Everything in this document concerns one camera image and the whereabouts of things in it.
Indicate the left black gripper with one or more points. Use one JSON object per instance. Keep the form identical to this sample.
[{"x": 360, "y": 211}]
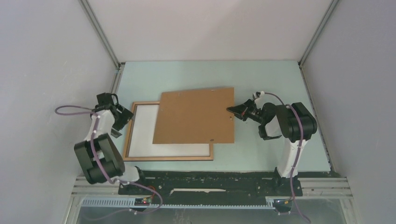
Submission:
[{"x": 125, "y": 115}]

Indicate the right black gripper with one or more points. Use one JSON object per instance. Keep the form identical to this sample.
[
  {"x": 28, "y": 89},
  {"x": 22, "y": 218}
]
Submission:
[{"x": 240, "y": 110}]

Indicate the left aluminium corner post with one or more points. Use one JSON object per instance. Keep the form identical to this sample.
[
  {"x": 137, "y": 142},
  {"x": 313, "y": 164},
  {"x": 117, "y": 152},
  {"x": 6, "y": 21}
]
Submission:
[{"x": 92, "y": 18}]

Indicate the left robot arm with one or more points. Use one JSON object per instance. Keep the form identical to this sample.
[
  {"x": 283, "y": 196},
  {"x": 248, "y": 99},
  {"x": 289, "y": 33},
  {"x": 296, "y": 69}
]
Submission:
[{"x": 97, "y": 154}]

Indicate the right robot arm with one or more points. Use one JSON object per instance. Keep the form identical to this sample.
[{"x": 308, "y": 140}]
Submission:
[{"x": 294, "y": 123}]

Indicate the brown backing board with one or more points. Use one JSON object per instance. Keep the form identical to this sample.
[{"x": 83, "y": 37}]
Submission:
[{"x": 195, "y": 117}]

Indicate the beach landscape photo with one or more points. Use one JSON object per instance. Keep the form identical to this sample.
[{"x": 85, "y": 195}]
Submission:
[{"x": 142, "y": 136}]

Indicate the aluminium corner post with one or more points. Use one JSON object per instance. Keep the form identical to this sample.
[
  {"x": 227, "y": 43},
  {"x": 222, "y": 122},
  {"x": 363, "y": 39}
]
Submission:
[
  {"x": 92, "y": 18},
  {"x": 320, "y": 28}
]

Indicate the wooden picture frame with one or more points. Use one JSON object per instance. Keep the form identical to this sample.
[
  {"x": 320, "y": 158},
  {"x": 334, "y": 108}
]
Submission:
[{"x": 127, "y": 139}]

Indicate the right aluminium corner post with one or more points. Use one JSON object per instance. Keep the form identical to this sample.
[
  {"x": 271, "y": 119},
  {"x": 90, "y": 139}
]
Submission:
[{"x": 320, "y": 28}]

